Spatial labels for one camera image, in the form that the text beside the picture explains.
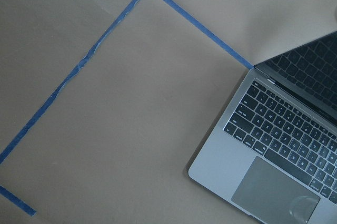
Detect grey laptop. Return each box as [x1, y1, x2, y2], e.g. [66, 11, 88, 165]
[187, 33, 336, 223]

